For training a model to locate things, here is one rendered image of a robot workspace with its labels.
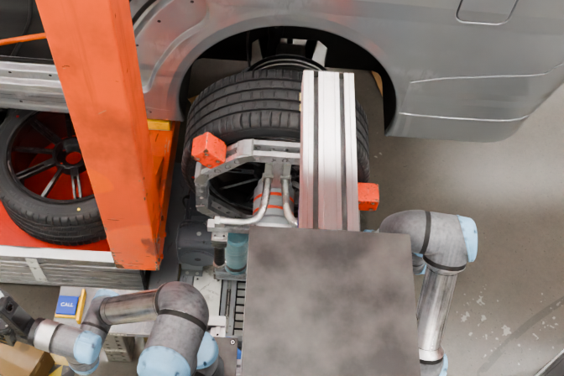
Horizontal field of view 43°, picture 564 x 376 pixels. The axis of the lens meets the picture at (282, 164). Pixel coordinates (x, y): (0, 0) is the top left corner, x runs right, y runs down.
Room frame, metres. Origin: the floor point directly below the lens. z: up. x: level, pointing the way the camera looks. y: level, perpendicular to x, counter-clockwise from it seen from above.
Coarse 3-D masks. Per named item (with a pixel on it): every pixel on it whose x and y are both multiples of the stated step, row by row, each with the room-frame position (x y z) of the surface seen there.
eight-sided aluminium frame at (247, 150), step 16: (240, 144) 1.27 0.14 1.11; (256, 144) 1.28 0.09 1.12; (272, 144) 1.28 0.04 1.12; (288, 144) 1.29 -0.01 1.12; (240, 160) 1.23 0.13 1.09; (256, 160) 1.23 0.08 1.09; (272, 160) 1.24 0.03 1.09; (288, 160) 1.24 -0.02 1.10; (208, 176) 1.22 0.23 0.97; (208, 192) 1.27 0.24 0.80; (208, 208) 1.23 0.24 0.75; (224, 208) 1.27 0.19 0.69
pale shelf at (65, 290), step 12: (60, 288) 0.98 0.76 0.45; (72, 288) 0.99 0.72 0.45; (84, 288) 0.99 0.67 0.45; (96, 288) 1.00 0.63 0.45; (84, 312) 0.90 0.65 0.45; (72, 324) 0.85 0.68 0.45; (132, 324) 0.88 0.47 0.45; (144, 324) 0.88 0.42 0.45; (132, 336) 0.84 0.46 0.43; (144, 336) 0.84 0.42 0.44
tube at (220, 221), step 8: (272, 168) 1.23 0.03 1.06; (264, 176) 1.22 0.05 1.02; (272, 176) 1.23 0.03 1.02; (264, 184) 1.20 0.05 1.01; (264, 192) 1.17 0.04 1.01; (264, 200) 1.14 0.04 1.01; (264, 208) 1.11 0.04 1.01; (256, 216) 1.08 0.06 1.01; (216, 224) 1.04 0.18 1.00; (224, 224) 1.04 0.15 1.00; (232, 224) 1.04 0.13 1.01; (240, 224) 1.05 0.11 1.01; (248, 224) 1.05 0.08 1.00
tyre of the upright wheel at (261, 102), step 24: (264, 72) 1.53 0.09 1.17; (288, 72) 1.53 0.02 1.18; (216, 96) 1.46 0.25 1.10; (240, 96) 1.44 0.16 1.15; (264, 96) 1.43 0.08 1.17; (288, 96) 1.44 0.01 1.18; (192, 120) 1.43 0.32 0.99; (216, 120) 1.37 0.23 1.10; (240, 120) 1.34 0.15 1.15; (264, 120) 1.33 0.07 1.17; (288, 120) 1.34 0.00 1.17; (360, 120) 1.49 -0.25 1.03; (360, 144) 1.38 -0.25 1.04; (192, 168) 1.30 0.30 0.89; (360, 168) 1.34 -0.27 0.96
